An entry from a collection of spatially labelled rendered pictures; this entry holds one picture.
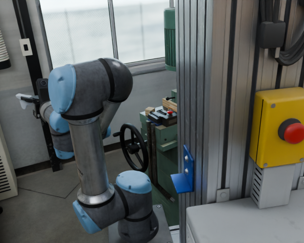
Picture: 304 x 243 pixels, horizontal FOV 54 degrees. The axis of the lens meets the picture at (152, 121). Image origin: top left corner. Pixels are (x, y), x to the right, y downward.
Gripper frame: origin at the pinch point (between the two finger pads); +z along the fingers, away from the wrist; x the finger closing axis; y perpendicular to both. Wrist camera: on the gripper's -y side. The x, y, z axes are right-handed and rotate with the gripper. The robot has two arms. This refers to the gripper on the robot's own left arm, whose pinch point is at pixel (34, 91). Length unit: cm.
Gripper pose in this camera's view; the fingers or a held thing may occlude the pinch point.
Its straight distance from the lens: 139.1
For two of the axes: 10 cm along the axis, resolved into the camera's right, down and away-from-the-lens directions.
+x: 8.1, -1.6, 5.6
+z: -5.8, -3.2, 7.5
